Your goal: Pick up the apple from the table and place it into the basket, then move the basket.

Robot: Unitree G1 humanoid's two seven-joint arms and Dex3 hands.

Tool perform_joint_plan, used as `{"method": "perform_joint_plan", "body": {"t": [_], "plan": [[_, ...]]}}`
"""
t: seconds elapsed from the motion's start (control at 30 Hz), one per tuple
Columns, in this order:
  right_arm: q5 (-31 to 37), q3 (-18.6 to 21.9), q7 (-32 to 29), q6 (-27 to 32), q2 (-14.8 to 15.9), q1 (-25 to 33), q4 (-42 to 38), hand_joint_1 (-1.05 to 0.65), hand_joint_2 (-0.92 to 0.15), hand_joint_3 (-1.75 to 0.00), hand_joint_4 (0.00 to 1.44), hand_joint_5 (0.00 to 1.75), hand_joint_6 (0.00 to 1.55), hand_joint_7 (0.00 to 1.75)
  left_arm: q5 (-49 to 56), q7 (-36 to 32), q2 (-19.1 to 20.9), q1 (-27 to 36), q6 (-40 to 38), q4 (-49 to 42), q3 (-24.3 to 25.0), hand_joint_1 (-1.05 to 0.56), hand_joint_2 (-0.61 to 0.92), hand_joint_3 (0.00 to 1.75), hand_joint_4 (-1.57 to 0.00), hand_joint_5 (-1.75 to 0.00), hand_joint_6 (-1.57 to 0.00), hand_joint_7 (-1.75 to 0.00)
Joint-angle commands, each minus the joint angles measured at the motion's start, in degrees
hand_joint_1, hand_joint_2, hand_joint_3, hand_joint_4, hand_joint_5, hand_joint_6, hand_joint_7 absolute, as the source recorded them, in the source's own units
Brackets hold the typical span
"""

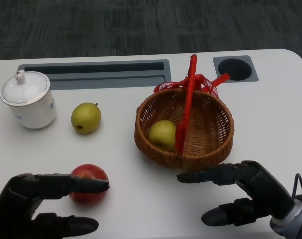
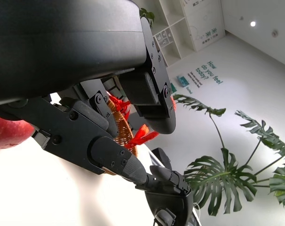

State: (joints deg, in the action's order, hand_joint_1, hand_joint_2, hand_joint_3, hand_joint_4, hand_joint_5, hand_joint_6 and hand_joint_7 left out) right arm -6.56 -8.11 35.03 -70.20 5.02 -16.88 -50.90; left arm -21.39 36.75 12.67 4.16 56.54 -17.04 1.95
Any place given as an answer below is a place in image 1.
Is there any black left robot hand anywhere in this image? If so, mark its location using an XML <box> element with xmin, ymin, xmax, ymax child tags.
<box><xmin>0</xmin><ymin>173</ymin><xmax>110</xmax><ymax>239</ymax></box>

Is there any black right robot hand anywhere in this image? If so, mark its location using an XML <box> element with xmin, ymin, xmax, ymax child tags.
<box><xmin>176</xmin><ymin>160</ymin><xmax>297</xmax><ymax>227</ymax></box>

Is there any wicker basket with red handle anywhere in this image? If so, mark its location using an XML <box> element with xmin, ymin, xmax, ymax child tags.
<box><xmin>134</xmin><ymin>54</ymin><xmax>235</xmax><ymax>171</ymax></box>

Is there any red apple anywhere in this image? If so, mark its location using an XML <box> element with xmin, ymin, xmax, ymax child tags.
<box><xmin>68</xmin><ymin>163</ymin><xmax>109</xmax><ymax>207</ymax></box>

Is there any white ceramic cup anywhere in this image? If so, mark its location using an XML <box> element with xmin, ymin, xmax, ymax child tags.
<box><xmin>2</xmin><ymin>88</ymin><xmax>57</xmax><ymax>129</ymax></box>

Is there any green pear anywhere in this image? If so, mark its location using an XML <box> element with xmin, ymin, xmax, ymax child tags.
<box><xmin>148</xmin><ymin>119</ymin><xmax>177</xmax><ymax>152</ymax></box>
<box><xmin>71</xmin><ymin>102</ymin><xmax>102</xmax><ymax>134</ymax></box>

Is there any white ceramic cup lid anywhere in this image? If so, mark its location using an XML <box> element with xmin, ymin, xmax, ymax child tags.
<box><xmin>0</xmin><ymin>70</ymin><xmax>51</xmax><ymax>107</ymax></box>

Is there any grey round cup holder recess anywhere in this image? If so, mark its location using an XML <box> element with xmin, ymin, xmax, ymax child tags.
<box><xmin>212</xmin><ymin>55</ymin><xmax>259</xmax><ymax>83</ymax></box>

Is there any grey long table tray recess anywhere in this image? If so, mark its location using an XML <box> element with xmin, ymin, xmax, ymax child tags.
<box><xmin>17</xmin><ymin>59</ymin><xmax>172</xmax><ymax>91</ymax></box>

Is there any red printed ribbon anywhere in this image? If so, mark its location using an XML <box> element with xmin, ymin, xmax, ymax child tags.
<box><xmin>153</xmin><ymin>72</ymin><xmax>231</xmax><ymax>98</ymax></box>

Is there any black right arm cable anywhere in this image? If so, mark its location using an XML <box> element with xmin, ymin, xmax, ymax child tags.
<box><xmin>292</xmin><ymin>173</ymin><xmax>302</xmax><ymax>200</ymax></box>

